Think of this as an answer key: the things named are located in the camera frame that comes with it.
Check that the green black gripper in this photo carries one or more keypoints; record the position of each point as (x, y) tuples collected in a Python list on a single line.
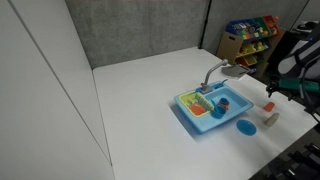
[(292, 86)]

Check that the orange cylinder block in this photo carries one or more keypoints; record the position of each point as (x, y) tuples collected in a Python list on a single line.
[(269, 106)]

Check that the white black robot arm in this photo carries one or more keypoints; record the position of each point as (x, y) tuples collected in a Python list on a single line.
[(299, 69)]

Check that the light blue toy sink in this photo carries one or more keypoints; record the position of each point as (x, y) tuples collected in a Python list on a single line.
[(237, 105)]

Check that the blue toy cup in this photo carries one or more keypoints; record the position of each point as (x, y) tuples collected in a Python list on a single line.
[(218, 112)]

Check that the beige toy bottle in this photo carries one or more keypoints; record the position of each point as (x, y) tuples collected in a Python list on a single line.
[(272, 119)]

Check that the blue toy plate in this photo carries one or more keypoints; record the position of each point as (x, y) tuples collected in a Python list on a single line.
[(246, 127)]

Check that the colourful toy storage shelf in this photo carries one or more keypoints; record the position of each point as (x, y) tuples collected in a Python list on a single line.
[(251, 42)]

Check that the grey toy faucet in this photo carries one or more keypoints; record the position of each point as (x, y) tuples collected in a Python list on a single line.
[(205, 88)]

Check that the orange toy plate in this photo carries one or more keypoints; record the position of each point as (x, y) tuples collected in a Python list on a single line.
[(197, 109)]

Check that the yellow dish rack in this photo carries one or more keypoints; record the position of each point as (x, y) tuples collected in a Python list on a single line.
[(190, 98)]

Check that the grey metal base plate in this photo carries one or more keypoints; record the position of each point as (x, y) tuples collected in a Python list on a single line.
[(235, 71)]

